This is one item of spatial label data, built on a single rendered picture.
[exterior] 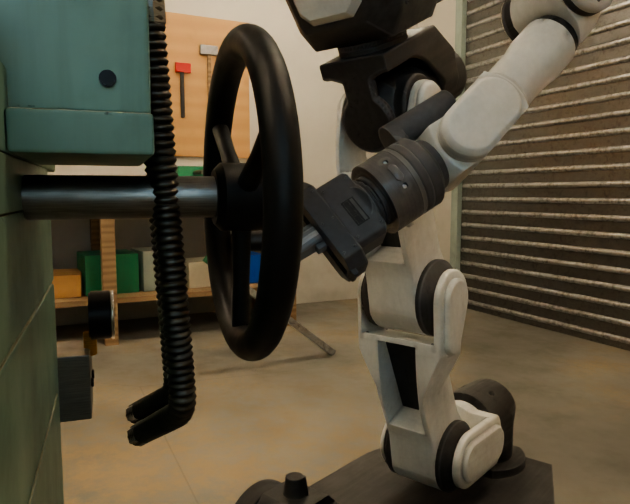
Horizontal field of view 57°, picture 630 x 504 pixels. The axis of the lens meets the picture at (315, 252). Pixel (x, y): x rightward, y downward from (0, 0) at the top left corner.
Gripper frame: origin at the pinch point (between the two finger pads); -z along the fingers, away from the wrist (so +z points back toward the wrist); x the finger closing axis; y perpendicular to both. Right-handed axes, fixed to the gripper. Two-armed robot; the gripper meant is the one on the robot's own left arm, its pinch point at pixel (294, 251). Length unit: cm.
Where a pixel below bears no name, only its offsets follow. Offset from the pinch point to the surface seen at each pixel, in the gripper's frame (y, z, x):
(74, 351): -12.6, -26.9, 8.6
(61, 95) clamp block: 24.6, -12.3, 11.0
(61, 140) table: 24.8, -14.0, 7.6
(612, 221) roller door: -215, 196, -11
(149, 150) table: 23.1, -9.3, 4.7
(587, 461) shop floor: -126, 63, -66
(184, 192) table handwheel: 15.6, -8.0, 4.6
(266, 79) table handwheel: 26.4, -0.3, 3.0
